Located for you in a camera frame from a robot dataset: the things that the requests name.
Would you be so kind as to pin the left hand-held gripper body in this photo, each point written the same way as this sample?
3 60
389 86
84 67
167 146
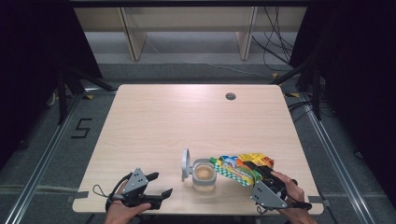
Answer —
136 181

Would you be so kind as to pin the person's left hand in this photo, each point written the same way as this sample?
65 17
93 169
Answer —
120 213

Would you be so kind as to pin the black curtain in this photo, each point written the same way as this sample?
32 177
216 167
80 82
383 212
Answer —
358 77
31 62

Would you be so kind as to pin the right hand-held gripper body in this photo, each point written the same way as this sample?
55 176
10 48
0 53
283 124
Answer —
267 194

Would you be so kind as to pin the black metal stand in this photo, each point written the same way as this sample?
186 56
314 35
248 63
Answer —
62 93
316 93

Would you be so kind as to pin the person's right hand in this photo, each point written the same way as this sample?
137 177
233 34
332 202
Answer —
295 194

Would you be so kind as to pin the clear jar with grey lid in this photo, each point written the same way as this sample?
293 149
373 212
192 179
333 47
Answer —
204 172

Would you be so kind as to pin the metal floor rail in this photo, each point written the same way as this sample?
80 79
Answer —
336 165
46 155

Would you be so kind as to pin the light wooden desk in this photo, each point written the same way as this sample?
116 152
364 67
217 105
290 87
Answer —
186 18

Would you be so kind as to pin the yellow seasoning pouch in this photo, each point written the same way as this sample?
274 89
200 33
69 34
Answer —
236 171

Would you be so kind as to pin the grey tape strip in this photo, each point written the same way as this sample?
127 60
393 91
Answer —
320 200
79 195

